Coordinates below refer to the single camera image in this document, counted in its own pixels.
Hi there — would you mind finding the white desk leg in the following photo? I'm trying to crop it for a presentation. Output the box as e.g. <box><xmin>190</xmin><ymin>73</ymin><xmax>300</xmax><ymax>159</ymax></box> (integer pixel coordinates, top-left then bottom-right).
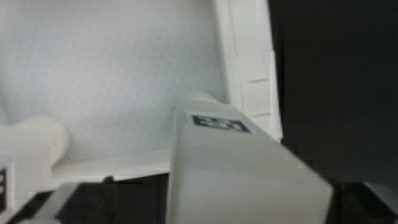
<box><xmin>165</xmin><ymin>93</ymin><xmax>332</xmax><ymax>224</ymax></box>
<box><xmin>0</xmin><ymin>117</ymin><xmax>69</xmax><ymax>214</ymax></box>

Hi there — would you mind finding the white desk tabletop tray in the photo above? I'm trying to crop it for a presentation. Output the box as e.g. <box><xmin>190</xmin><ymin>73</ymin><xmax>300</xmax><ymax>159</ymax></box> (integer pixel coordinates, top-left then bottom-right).
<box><xmin>0</xmin><ymin>0</ymin><xmax>282</xmax><ymax>184</ymax></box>

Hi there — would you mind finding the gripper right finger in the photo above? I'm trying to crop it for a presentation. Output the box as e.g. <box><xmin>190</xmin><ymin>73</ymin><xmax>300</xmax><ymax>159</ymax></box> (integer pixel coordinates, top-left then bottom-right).
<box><xmin>330</xmin><ymin>182</ymin><xmax>398</xmax><ymax>224</ymax></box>

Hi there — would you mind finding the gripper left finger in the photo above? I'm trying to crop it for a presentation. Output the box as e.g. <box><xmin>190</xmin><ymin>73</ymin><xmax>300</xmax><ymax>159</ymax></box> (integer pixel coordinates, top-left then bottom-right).
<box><xmin>10</xmin><ymin>176</ymin><xmax>121</xmax><ymax>224</ymax></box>

